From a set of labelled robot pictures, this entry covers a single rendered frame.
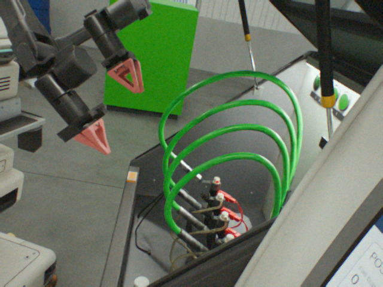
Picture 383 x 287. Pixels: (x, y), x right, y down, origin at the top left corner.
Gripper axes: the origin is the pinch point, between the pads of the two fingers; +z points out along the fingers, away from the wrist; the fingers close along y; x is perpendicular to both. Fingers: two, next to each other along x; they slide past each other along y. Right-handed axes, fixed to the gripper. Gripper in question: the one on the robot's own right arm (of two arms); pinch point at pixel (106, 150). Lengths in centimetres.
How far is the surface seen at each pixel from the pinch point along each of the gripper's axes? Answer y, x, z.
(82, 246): -120, 97, 51
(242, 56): -48, 668, 62
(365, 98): 49, -15, 13
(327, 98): 44.8, -12.2, 10.7
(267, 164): 30.0, -4.9, 18.9
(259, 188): 8, 54, 50
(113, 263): -15.0, -4.2, 23.1
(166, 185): 7.5, -1.5, 13.6
